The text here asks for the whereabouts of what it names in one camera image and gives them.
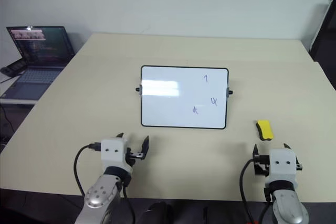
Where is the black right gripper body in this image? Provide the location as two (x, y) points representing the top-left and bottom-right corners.
(253, 154), (305, 177)

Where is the yellow eraser with black base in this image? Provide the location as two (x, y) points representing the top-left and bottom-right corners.
(255, 120), (275, 141)

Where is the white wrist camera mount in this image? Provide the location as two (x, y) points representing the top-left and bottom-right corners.
(264, 148), (298, 184)
(100, 136), (133, 174)

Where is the open dark laptop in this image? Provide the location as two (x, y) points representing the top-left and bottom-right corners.
(0, 25), (76, 102)

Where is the thin black cable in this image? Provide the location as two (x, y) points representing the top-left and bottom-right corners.
(0, 105), (16, 143)

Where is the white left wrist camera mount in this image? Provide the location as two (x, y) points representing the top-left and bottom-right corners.
(100, 136), (133, 174)

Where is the tall black object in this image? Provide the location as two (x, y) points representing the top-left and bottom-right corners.
(309, 0), (336, 91)

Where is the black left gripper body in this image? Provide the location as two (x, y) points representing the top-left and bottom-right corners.
(125, 146), (146, 167)

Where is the black handheld device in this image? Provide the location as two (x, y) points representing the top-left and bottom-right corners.
(0, 59), (27, 78)

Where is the dark rounded shape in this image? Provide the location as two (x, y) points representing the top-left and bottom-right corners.
(137, 201), (174, 224)

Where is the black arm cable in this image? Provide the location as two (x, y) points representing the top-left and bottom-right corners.
(240, 157), (271, 224)
(73, 142), (136, 224)

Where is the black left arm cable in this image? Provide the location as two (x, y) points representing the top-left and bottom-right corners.
(73, 142), (136, 224)

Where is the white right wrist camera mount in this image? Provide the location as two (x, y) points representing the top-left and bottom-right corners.
(264, 148), (298, 184)

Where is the white whiteboard with black frame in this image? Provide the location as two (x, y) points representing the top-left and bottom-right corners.
(135, 65), (234, 130)

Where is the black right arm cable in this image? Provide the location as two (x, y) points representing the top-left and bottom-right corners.
(240, 157), (271, 224)

